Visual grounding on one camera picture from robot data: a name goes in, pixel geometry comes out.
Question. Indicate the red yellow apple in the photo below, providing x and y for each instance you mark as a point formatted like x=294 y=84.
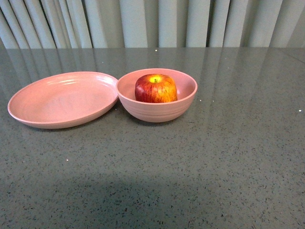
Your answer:
x=155 y=88

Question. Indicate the pink plastic bowl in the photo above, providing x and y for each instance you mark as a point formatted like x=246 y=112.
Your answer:
x=156 y=112

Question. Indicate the pink plastic plate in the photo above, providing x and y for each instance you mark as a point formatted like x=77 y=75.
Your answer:
x=64 y=100

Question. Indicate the grey pleated curtain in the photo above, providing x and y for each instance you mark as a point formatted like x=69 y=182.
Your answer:
x=49 y=24

